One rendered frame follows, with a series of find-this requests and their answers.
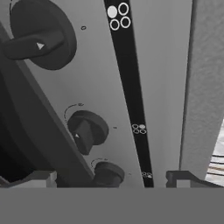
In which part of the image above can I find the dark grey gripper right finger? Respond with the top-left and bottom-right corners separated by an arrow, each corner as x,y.
165,170 -> 224,189

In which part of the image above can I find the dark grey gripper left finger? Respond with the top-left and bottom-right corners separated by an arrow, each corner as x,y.
0,170 -> 58,189

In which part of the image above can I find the grey stove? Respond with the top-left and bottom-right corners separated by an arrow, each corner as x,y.
0,0 -> 193,189

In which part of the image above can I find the large black stove knob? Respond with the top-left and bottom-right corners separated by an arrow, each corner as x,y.
2,0 -> 78,71

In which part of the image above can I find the grey cupboard side panel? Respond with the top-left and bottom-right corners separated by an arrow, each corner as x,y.
178,0 -> 224,181

